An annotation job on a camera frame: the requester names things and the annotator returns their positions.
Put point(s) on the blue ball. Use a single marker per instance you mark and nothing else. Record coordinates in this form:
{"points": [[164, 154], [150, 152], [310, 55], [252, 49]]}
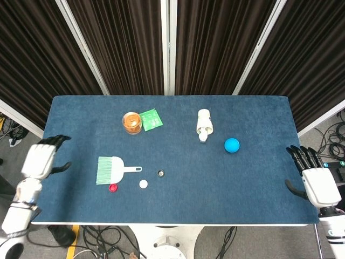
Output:
{"points": [[232, 145]]}

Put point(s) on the white frame rail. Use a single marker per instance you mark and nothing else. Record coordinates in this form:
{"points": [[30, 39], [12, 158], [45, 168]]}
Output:
{"points": [[323, 116], [19, 116]]}

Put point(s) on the white plastic utensil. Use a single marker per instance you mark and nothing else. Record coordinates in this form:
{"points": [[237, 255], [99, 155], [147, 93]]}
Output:
{"points": [[113, 170]]}

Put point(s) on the white tube in cup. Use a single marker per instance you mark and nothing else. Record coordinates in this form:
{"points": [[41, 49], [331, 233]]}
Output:
{"points": [[203, 136]]}

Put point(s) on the clear jar orange rubber bands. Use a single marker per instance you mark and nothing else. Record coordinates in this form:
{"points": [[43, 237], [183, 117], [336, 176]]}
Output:
{"points": [[132, 122]]}

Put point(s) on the white double frame post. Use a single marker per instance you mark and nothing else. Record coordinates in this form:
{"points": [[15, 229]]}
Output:
{"points": [[168, 46]]}

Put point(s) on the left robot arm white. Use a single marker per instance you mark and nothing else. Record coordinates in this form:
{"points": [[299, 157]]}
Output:
{"points": [[21, 210]]}

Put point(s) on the dark brown curtain panel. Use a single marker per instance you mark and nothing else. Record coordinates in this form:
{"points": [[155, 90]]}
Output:
{"points": [[215, 46], [310, 62], [40, 62], [121, 46]]}

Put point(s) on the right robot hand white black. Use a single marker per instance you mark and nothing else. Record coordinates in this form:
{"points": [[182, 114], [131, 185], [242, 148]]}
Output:
{"points": [[320, 186]]}

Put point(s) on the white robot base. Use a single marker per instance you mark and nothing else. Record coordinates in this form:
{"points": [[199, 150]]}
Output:
{"points": [[167, 240]]}

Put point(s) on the yellow floor tape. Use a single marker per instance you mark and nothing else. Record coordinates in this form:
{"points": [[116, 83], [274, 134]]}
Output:
{"points": [[72, 242]]}

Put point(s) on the green sachet packet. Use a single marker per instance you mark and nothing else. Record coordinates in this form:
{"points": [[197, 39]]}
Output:
{"points": [[152, 120]]}

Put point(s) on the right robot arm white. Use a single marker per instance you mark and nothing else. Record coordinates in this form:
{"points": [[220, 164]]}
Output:
{"points": [[334, 229]]}

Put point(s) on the red bottle cap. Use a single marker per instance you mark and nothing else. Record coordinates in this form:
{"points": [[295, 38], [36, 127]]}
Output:
{"points": [[113, 187]]}

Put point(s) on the small dark ring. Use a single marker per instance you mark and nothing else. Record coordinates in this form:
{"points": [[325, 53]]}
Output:
{"points": [[161, 173]]}

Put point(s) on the white bottle cap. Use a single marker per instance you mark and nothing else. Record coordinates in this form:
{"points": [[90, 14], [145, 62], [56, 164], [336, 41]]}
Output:
{"points": [[143, 184]]}

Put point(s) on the blue table cloth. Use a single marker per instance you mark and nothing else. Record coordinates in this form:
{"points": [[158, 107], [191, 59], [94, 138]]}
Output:
{"points": [[188, 194]]}

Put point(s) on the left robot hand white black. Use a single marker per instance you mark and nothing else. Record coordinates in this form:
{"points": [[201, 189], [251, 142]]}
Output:
{"points": [[37, 160]]}

